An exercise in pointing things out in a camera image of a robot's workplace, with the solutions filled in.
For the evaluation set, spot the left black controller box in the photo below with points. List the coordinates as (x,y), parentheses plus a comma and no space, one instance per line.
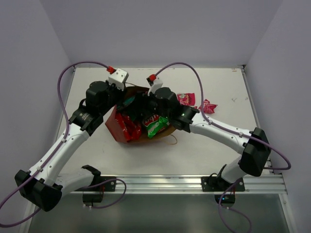
(92,198)

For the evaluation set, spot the pink candy packet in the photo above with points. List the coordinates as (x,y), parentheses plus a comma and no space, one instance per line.
(187,99)
(208,107)

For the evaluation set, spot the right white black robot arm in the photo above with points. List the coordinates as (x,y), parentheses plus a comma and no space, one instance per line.
(252,146)

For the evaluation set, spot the red brown paper bag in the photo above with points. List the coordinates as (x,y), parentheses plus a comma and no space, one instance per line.
(116,130)

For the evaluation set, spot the right black controller box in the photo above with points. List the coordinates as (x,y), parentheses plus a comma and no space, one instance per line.
(227,199)

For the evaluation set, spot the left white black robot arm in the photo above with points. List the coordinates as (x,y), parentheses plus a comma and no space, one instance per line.
(43,184)

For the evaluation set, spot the teal snack packet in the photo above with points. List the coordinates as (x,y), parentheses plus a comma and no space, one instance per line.
(127,102)

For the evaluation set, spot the red gummy candy bag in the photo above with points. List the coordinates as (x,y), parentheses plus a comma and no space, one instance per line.
(131,128)

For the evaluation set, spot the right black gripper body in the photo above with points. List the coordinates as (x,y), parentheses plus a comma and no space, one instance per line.
(150,107)

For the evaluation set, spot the green Chuba chips bag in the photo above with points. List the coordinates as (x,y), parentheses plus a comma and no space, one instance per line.
(155,124)

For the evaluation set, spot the aluminium mounting rail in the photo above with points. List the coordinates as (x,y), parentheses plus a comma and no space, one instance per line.
(197,184)

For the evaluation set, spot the right black base bracket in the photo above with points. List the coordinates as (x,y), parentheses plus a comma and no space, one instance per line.
(212,183)

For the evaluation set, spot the left black base bracket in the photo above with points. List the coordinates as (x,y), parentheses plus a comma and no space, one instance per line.
(101,184)

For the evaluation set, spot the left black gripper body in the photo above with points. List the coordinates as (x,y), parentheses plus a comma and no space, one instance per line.
(120,97)

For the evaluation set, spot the black controller box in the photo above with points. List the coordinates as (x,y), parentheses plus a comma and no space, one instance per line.
(227,199)
(92,198)

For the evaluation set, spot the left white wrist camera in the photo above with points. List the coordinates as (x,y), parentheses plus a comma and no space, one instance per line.
(118,77)

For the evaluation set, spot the black base bracket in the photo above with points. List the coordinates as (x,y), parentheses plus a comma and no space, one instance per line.
(101,184)
(212,183)

